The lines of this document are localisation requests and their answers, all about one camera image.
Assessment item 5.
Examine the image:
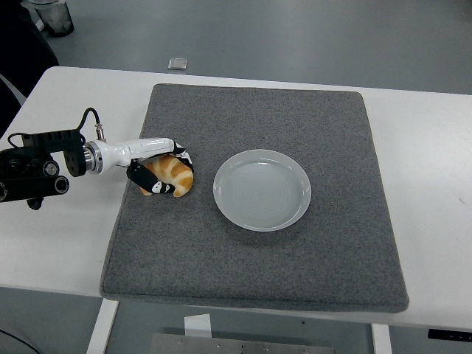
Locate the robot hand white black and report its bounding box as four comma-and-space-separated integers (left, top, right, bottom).
96, 136, 195, 197

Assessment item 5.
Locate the croissant bread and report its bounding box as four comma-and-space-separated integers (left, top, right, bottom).
139, 154, 195, 198

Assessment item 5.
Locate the light grey round plate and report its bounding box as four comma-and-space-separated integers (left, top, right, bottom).
213, 148, 313, 232

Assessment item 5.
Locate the grey felt mat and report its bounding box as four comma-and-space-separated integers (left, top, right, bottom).
99, 83, 410, 315

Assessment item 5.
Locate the black mesh waste bin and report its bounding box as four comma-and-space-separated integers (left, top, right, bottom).
29, 0, 76, 38

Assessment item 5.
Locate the black chair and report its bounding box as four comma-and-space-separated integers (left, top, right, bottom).
0, 0, 61, 138

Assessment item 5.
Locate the white table leg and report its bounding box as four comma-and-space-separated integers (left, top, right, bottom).
370, 322, 393, 354
85, 297, 121, 354

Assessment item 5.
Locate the black table control panel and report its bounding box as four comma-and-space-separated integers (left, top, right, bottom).
427, 327, 472, 342

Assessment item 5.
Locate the thin black floor cable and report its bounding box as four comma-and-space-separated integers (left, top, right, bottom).
0, 325, 40, 354

